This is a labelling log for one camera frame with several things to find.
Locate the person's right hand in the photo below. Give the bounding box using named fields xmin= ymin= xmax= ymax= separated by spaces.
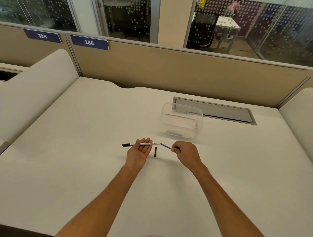
xmin=172 ymin=141 xmax=205 ymax=169

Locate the person's left hand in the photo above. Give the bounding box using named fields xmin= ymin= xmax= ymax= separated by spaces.
xmin=126 ymin=138 xmax=153 ymax=169

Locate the white pen barrel black cap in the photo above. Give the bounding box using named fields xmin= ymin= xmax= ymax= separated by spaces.
xmin=122 ymin=142 xmax=161 ymax=147

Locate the person's left forearm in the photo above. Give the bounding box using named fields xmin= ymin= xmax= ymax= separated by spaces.
xmin=55 ymin=162 xmax=147 ymax=237

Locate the person's right forearm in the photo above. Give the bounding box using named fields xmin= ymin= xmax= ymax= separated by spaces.
xmin=189 ymin=162 xmax=266 ymax=237

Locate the clear plastic container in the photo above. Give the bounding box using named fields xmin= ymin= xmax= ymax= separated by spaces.
xmin=160 ymin=103 xmax=204 ymax=140

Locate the wide beige partition panel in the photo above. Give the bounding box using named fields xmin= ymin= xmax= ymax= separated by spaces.
xmin=67 ymin=33 xmax=311 ymax=109

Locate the blue number sign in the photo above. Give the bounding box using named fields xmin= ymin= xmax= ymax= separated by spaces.
xmin=70 ymin=35 xmax=109 ymax=51
xmin=23 ymin=28 xmax=62 ymax=44

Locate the white rounded desk divider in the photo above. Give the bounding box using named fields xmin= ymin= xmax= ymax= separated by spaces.
xmin=0 ymin=49 xmax=80 ymax=147
xmin=278 ymin=87 xmax=313 ymax=171

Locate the white background table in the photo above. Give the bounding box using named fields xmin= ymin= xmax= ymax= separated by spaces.
xmin=215 ymin=15 xmax=241 ymax=55

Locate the narrow beige partition panel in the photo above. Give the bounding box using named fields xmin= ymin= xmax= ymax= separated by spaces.
xmin=0 ymin=22 xmax=82 ymax=77

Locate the pink cloth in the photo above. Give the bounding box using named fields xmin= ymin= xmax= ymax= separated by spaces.
xmin=229 ymin=0 xmax=243 ymax=12

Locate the grey desk cable hatch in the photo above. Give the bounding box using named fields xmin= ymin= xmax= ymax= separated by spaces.
xmin=173 ymin=96 xmax=257 ymax=125

